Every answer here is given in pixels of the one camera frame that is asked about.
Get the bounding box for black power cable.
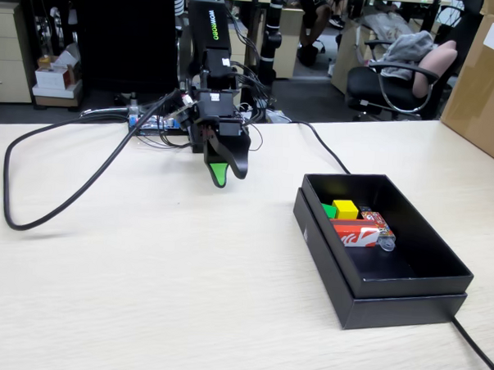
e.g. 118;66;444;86
278;120;494;370

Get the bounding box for pink cushion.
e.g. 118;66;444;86
411;38;459;100

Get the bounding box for grey cloth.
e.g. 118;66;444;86
377;29;437;78

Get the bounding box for beige desk side cabinet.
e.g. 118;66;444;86
271;6;307;81

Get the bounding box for black pole with white bands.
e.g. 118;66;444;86
253;0;287;124

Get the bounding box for large black monitor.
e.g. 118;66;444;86
68;0;183;97

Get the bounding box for black cardboard box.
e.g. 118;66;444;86
297;170;478;305

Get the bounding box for seated person's legs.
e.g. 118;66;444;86
296;0;354;70

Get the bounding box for beige drawer cabinet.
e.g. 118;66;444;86
0;1;38;105

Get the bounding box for beige cabinet with keyhole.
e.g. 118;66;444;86
227;26;249;71

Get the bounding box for yellow wooden cube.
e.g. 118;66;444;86
331;199;360;222

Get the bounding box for controller board with red light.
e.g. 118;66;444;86
128;113;192;139

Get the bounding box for black office chair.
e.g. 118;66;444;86
344;37;461;125

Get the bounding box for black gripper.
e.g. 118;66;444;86
188;88;255;190

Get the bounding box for thin black wire bundle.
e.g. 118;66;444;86
219;11;280;154

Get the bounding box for white carton with red side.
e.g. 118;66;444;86
33;63;82;91

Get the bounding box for flat white brown box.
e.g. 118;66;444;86
31;83;84;108

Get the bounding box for orange box with white logo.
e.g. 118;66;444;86
329;217;382;250

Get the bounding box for colourful printed usb stick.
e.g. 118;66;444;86
356;205;399;254

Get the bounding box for thick black camera cable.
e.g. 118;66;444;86
1;80;183;238

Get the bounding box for black open box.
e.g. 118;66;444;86
288;187;473;336

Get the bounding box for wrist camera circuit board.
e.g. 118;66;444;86
167;92;198;129

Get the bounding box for large brown cardboard box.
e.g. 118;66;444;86
438;11;494;169

